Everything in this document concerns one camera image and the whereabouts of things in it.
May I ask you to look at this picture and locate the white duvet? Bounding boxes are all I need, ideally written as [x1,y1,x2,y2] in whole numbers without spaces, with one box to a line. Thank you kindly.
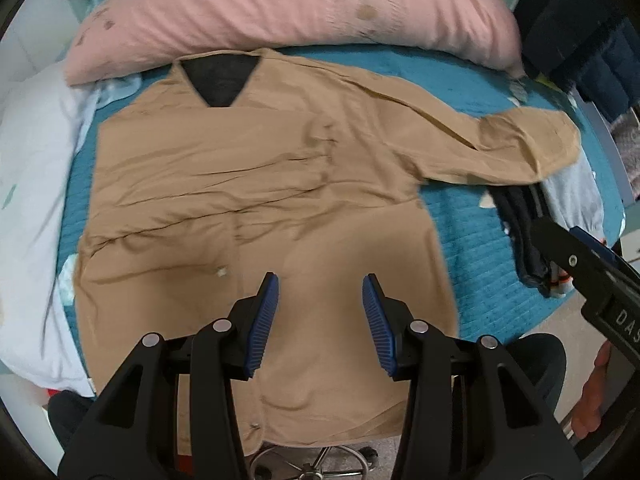
[0,62,101,396]

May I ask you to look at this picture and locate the teal quilted blanket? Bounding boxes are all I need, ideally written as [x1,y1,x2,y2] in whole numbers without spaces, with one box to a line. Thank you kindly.
[55,42,626,341]

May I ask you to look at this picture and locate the grey garment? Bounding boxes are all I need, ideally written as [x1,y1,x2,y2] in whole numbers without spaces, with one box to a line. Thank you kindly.
[542,152,606,241]

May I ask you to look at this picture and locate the pile of dark clothes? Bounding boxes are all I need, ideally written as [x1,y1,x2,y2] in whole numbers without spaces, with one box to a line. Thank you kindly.
[492,185,573,298]

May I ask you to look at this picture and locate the dark blue hanging clothes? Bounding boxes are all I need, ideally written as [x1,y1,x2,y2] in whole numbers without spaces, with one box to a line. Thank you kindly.
[515,0,640,121]

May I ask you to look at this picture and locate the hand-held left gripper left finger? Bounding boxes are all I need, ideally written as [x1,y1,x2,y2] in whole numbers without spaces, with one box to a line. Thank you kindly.
[57,272,281,480]

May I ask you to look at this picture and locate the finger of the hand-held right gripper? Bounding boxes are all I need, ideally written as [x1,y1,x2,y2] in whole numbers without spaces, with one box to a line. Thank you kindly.
[570,226,640,297]
[531,216,603,306]

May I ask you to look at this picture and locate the light blue patterned cloth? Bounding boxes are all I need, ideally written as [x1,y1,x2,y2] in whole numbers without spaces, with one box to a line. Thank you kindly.
[95,74,143,108]

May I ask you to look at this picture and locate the tan shirt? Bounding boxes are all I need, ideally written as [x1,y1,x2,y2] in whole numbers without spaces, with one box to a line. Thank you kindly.
[74,47,582,448]

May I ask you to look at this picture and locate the person's right hand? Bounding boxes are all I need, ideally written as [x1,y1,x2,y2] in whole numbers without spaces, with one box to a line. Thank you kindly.
[571,342,614,438]

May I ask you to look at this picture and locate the person's left leg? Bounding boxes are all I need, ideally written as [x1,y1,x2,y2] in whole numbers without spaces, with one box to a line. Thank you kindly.
[47,389,97,453]

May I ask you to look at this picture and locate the chrome chair base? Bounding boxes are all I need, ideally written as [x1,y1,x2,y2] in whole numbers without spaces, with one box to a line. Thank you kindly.
[247,444,378,480]

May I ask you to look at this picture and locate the pink pillow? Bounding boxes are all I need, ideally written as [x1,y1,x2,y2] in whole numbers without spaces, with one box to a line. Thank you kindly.
[65,0,523,86]

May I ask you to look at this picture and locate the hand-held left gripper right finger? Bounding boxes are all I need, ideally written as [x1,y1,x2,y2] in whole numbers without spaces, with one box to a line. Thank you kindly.
[361,273,583,480]

